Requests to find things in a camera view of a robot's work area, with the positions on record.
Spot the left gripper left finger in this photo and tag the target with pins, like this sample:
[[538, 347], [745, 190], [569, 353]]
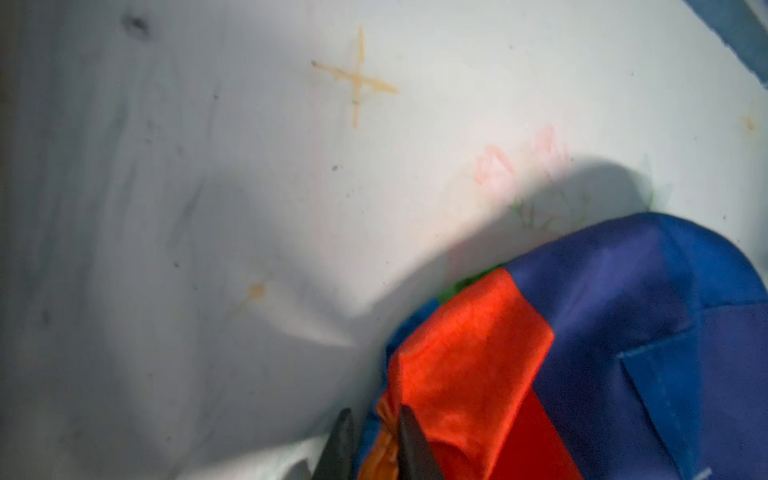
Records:
[[336, 459]]

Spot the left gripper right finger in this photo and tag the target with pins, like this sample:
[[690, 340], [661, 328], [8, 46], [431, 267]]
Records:
[[416, 460]]

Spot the colourful patterned shorts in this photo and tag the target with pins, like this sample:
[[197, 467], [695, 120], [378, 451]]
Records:
[[632, 349]]

